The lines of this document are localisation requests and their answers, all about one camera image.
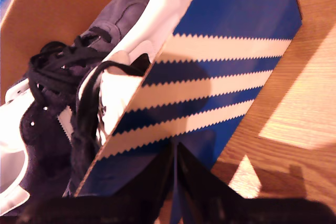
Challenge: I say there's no navy suede sneaker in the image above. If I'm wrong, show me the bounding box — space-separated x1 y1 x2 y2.
0 77 106 217
27 0 208 146

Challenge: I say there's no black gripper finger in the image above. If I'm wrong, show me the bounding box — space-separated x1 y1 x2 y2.
176 142 245 224
114 139 176 223

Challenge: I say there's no blue Adidas shoebox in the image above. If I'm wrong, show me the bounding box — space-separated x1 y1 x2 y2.
0 0 303 224

